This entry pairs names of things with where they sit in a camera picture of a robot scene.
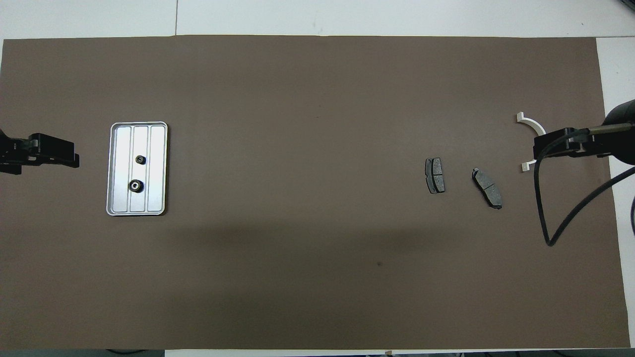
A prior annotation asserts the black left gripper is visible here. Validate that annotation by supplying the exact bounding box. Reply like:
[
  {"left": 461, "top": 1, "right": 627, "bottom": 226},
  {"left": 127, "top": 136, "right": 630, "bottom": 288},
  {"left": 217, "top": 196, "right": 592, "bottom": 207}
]
[{"left": 0, "top": 130, "right": 80, "bottom": 175}]

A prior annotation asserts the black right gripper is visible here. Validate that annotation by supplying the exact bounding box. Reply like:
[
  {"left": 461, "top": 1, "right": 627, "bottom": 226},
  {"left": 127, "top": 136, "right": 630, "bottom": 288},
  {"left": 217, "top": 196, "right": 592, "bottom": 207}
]
[{"left": 533, "top": 99, "right": 635, "bottom": 166}]

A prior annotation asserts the silver metal tray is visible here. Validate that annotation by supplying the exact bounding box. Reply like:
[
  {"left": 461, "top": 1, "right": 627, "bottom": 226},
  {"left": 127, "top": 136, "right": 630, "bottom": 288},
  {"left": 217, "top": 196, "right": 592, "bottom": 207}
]
[{"left": 106, "top": 121, "right": 169, "bottom": 217}]

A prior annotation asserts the long curved grey brake pad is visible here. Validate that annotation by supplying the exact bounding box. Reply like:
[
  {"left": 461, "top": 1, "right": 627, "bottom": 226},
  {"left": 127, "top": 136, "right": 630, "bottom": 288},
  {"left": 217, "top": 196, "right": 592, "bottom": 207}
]
[{"left": 471, "top": 168, "right": 503, "bottom": 210}]

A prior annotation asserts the short rectangular grey brake pad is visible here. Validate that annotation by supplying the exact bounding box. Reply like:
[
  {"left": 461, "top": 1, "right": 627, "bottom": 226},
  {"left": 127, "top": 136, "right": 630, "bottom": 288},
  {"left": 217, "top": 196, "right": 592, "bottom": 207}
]
[{"left": 425, "top": 157, "right": 446, "bottom": 194}]

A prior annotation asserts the brown table mat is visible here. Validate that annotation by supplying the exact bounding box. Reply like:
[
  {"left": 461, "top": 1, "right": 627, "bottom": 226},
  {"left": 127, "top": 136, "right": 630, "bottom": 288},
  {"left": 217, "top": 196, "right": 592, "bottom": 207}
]
[{"left": 0, "top": 35, "right": 621, "bottom": 351}]

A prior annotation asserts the white curved plastic bracket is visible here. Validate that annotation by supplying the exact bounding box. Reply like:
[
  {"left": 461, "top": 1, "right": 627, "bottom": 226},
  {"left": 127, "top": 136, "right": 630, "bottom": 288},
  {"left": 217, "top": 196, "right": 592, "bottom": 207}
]
[{"left": 516, "top": 112, "right": 547, "bottom": 173}]

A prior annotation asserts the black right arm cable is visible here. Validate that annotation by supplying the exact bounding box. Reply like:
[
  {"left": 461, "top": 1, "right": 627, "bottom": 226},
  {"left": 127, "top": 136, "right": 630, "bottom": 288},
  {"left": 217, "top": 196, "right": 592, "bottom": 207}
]
[{"left": 533, "top": 126, "right": 635, "bottom": 247}]

